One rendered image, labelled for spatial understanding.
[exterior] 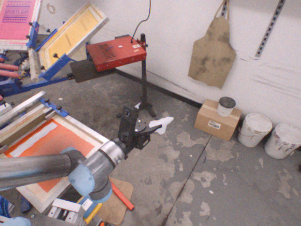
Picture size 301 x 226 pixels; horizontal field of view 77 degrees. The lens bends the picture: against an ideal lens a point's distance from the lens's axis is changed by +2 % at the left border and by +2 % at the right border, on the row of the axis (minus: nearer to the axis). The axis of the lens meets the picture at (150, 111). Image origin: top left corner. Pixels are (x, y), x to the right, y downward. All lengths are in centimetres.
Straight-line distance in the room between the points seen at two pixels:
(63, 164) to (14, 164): 14
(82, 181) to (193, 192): 191
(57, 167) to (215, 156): 222
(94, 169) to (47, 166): 14
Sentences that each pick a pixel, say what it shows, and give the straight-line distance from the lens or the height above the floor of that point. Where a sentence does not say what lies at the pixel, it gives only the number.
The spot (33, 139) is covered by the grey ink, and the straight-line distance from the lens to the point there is 172.
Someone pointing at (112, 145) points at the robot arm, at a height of 169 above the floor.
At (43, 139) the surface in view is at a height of 95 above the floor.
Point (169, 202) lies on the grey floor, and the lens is 228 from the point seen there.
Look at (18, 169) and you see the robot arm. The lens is 58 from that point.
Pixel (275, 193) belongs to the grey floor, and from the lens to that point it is 269.
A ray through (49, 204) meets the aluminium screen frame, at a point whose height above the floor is 99.
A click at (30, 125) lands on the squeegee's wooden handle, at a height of 103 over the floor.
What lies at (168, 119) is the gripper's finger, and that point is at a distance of 63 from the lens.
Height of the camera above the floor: 216
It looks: 46 degrees down
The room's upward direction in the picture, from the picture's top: straight up
